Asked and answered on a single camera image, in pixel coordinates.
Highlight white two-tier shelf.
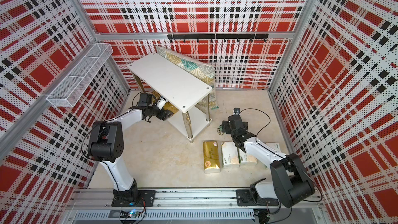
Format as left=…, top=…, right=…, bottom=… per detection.
left=127, top=53, right=212, bottom=143

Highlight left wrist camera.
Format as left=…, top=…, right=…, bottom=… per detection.
left=155, top=96, right=167, bottom=110

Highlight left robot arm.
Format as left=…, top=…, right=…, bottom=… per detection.
left=87, top=92, right=173, bottom=207

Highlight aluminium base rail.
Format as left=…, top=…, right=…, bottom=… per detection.
left=61, top=188, right=330, bottom=224

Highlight white green tissue pack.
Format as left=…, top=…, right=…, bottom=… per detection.
left=238, top=149, right=258, bottom=166
left=265, top=143, right=282, bottom=164
left=221, top=141, right=240, bottom=169

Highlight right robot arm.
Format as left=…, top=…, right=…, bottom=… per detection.
left=221, top=114, right=315, bottom=208

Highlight black wall hook rail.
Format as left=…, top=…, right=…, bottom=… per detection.
left=167, top=33, right=269, bottom=41

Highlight white wire mesh basket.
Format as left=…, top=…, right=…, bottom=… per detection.
left=47, top=43, right=113, bottom=107

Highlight green circuit board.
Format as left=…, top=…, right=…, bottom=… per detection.
left=119, top=211, right=142, bottom=219

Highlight green sloth figure keychain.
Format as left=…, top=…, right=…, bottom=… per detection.
left=217, top=124, right=224, bottom=136

